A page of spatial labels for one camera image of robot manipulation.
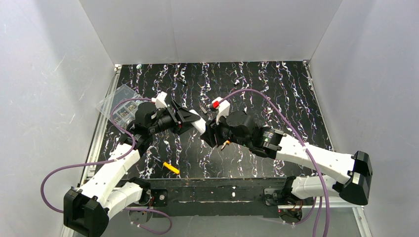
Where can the white remote control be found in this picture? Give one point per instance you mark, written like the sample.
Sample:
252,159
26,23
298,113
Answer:
200,124

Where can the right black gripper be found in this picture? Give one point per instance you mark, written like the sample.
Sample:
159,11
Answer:
210,132

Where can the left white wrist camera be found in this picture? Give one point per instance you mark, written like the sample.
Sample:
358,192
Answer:
161,99

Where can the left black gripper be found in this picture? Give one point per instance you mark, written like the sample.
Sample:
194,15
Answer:
176,115

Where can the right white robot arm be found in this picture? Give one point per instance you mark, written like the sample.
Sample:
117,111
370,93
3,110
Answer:
342,175

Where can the aluminium frame rail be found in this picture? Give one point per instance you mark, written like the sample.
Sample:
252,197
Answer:
311,213

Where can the yellow handled screwdriver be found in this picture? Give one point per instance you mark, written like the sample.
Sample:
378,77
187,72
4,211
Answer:
168,166

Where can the orange handled pliers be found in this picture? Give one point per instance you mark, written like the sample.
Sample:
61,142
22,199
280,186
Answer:
226,143

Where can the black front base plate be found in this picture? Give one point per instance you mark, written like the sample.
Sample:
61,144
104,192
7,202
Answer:
223,197

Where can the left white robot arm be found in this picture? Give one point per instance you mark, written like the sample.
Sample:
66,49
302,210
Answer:
89,208

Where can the clear plastic screw box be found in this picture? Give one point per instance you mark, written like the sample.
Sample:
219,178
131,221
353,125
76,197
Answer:
116,105

